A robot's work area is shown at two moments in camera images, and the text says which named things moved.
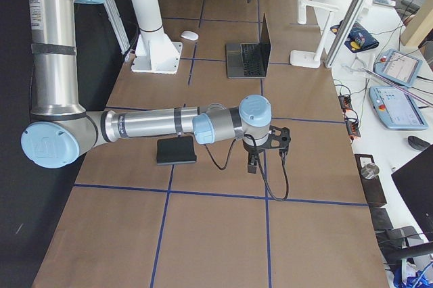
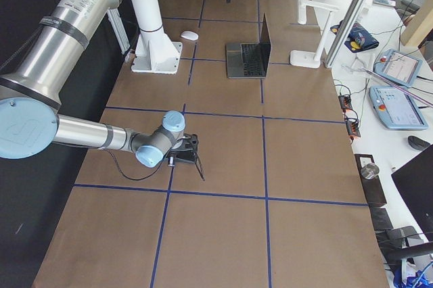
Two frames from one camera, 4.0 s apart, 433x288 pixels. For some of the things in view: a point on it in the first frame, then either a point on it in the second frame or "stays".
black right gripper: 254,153 -> 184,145
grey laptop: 245,60 stays
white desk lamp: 304,58 stays
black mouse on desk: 417,143 stays
